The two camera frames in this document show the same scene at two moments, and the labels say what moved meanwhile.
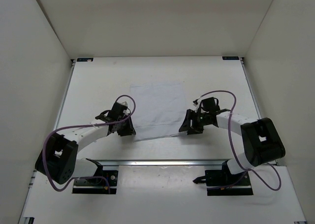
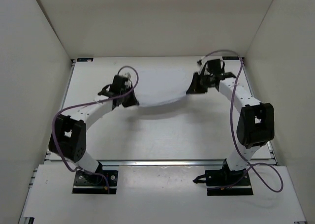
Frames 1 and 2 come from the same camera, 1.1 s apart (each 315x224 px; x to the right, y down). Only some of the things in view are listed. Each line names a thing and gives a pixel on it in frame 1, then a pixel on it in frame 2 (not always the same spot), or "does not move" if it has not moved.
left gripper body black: x=124 y=123 to x=126 y=97
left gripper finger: x=131 y=130 to x=134 y=101
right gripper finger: x=195 y=129 to x=197 y=90
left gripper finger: x=124 y=131 to x=128 y=103
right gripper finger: x=190 y=114 to x=198 y=85
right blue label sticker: x=231 y=58 does not move
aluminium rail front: x=161 y=162 does not move
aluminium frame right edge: x=245 y=66 does not move
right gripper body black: x=202 y=118 to x=207 y=83
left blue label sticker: x=84 y=59 does not move
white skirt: x=160 y=110 to x=156 y=85
